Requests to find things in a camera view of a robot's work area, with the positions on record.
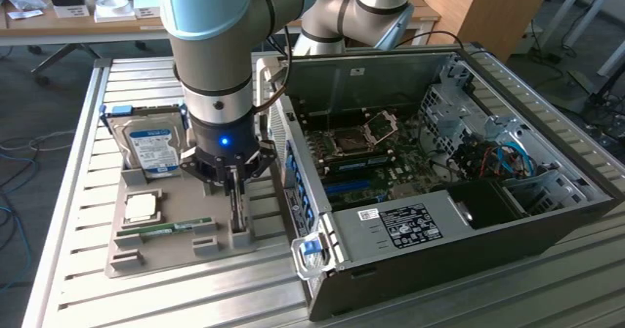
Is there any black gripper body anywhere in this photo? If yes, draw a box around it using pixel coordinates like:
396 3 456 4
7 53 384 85
188 113 261 182

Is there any graphics card with metal bracket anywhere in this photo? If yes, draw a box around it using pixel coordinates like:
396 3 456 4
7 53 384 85
227 168 247 234

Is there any hard disk with blue carrier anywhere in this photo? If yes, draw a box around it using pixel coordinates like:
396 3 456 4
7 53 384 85
97 102 196 179

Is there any grey parts rack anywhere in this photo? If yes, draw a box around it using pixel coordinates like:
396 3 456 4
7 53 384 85
104 159 259 280

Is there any silver CPU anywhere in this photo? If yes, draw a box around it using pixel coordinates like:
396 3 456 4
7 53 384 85
123 195 159 223

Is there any green RAM stick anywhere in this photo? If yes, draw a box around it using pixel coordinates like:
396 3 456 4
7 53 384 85
116 217 213 238

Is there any CPU socket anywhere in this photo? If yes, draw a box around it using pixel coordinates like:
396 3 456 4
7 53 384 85
329 128 377 155

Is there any blue expansion slot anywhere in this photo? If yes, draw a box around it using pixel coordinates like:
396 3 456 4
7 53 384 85
324 179 372 195

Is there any metal socket cover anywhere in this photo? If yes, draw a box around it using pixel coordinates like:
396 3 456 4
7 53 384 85
364 110 401 148

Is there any grey power supply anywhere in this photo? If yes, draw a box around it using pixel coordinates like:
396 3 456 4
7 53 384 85
331 190 475 265

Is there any green motherboard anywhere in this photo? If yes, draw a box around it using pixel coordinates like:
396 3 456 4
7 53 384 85
300 108 463 212

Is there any small white labelled box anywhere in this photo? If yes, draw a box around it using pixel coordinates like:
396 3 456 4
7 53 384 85
132 0 163 19

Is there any flat white box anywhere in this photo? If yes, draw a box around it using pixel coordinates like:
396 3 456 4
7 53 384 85
92 7 137 23

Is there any white tape roll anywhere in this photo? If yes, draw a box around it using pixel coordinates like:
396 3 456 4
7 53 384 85
95 0 131 14

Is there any black fan shroud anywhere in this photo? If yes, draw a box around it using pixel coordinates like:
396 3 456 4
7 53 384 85
447 180 532 230

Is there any open black PC case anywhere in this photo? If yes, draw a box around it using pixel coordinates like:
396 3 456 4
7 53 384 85
256 44 620 321

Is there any black and white box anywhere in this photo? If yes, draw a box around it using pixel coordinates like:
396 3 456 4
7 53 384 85
48 0 92 18

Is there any white paper label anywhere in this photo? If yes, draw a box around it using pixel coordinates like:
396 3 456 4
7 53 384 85
7 9 45 21

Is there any metal disk bay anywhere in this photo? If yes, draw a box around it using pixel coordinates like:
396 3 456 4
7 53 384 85
497 168 590 217

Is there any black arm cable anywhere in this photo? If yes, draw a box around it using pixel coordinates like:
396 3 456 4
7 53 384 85
247 0 295 116

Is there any white floor cable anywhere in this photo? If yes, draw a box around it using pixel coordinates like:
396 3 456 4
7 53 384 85
0 129 77 152

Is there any blue floor cable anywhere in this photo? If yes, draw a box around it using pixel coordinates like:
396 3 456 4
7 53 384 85
0 152 39 292

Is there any blue wire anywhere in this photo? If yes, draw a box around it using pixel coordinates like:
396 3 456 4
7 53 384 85
492 141 536 179

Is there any white metal table frame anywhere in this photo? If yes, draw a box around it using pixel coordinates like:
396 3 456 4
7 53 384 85
540 0 625 76

